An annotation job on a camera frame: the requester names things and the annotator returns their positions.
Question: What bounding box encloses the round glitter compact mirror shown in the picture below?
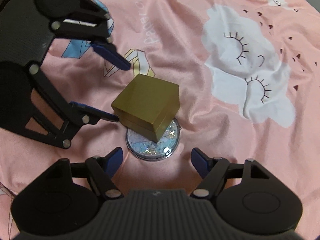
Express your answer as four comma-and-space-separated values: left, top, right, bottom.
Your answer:
126, 118, 181, 161

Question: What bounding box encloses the gold cube box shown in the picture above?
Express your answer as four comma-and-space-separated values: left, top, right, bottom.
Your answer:
111, 74, 180, 142

